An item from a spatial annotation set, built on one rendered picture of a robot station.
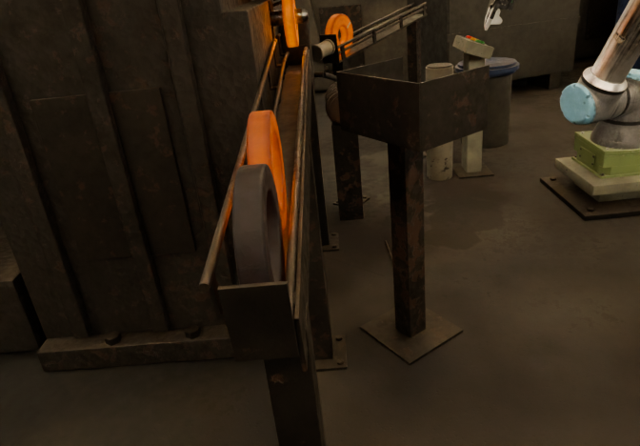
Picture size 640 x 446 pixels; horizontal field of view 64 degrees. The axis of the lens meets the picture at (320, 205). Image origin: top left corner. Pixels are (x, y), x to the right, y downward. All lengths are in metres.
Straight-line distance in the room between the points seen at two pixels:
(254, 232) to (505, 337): 1.05
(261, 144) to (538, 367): 0.96
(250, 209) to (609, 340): 1.18
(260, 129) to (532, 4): 3.40
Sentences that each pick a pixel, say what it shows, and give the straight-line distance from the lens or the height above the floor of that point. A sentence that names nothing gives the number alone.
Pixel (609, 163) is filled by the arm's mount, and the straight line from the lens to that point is 2.20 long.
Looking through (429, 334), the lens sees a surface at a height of 0.01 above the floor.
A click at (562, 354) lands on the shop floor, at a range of 1.47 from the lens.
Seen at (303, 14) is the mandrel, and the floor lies 0.82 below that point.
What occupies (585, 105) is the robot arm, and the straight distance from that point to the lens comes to 2.03.
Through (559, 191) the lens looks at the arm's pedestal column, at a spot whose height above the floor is 0.02.
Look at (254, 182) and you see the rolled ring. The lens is 0.56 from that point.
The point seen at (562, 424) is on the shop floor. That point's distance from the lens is 1.30.
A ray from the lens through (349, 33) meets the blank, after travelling 2.12.
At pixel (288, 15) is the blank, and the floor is 0.83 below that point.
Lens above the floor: 0.92
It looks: 24 degrees down
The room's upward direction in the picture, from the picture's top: 6 degrees counter-clockwise
